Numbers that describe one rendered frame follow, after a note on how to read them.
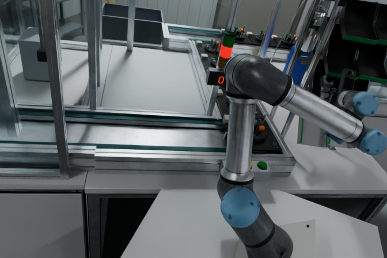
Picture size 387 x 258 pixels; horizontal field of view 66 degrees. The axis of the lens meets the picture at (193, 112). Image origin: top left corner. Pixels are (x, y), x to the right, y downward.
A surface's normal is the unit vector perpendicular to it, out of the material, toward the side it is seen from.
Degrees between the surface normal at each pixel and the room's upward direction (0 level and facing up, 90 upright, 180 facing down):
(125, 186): 0
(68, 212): 90
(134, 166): 90
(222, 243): 0
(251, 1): 90
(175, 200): 0
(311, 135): 45
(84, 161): 90
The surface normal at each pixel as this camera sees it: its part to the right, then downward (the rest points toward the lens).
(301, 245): -0.54, -0.79
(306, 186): 0.17, -0.81
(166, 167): 0.14, 0.58
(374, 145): 0.10, 0.26
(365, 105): -0.07, 0.14
